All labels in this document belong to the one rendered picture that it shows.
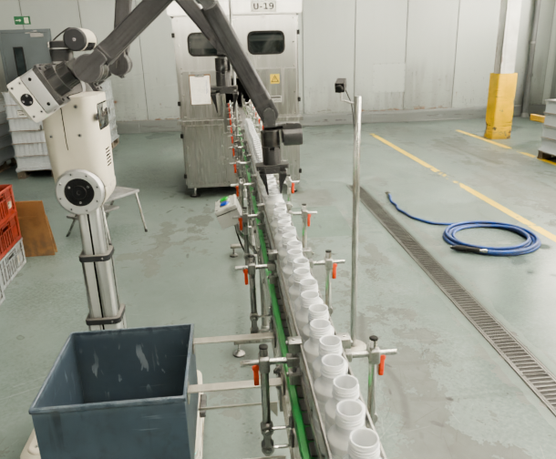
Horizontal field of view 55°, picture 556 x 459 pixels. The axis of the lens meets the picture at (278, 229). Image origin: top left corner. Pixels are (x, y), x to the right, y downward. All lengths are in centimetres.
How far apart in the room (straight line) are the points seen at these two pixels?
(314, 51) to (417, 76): 232
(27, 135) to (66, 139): 620
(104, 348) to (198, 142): 475
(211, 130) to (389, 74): 664
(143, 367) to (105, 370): 10
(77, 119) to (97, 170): 18
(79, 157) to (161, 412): 97
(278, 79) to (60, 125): 438
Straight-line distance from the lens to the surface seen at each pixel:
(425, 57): 1227
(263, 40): 600
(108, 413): 120
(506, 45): 1003
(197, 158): 611
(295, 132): 163
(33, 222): 480
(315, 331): 93
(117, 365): 150
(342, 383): 82
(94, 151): 184
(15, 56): 1215
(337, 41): 1174
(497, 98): 1000
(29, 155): 807
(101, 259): 200
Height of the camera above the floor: 162
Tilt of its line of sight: 19 degrees down
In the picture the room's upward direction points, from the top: 2 degrees counter-clockwise
